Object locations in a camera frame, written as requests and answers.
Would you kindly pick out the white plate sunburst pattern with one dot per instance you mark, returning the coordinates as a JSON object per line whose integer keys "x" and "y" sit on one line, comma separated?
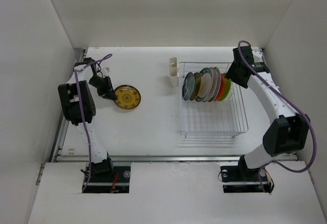
{"x": 216, "y": 85}

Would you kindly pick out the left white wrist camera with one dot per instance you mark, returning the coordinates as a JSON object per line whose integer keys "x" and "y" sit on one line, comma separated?
{"x": 106, "y": 71}

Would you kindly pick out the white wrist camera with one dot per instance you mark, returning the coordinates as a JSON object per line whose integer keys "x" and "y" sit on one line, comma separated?
{"x": 106, "y": 71}
{"x": 257, "y": 56}

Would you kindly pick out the amber patterned plate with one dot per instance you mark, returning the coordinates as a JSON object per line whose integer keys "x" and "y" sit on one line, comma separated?
{"x": 197, "y": 86}

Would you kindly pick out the orange plate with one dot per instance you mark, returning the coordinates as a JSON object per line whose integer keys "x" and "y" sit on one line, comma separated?
{"x": 221, "y": 89}

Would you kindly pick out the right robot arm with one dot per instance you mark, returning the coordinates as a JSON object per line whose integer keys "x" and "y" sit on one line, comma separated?
{"x": 288, "y": 128}

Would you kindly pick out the white wire dish rack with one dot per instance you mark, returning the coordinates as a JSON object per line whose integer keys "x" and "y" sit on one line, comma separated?
{"x": 212, "y": 101}

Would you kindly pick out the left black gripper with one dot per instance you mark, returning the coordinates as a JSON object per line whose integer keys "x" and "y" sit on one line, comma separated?
{"x": 108, "y": 90}

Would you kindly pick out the dark green patterned plate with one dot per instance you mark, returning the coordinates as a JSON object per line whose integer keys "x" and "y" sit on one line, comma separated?
{"x": 188, "y": 86}

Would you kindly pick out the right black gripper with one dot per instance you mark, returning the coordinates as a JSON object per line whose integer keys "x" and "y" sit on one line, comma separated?
{"x": 231, "y": 74}

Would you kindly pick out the white plate teal rim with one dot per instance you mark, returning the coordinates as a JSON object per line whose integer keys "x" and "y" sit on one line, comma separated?
{"x": 206, "y": 75}

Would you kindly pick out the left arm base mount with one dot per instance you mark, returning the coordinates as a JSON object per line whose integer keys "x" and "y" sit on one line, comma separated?
{"x": 117, "y": 183}

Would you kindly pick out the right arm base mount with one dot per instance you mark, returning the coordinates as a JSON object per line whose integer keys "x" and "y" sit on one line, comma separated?
{"x": 257, "y": 181}

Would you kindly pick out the white cutlery holder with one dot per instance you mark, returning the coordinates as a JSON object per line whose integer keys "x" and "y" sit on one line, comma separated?
{"x": 173, "y": 76}

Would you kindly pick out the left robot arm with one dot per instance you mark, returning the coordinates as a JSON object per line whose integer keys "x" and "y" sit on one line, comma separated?
{"x": 79, "y": 108}

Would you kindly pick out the lime green plate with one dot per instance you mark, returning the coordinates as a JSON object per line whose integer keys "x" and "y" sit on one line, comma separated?
{"x": 227, "y": 88}

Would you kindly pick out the olive yellow plate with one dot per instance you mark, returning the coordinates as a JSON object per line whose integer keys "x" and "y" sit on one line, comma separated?
{"x": 128, "y": 97}

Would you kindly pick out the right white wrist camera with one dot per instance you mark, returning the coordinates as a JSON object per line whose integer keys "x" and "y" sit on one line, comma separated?
{"x": 257, "y": 56}

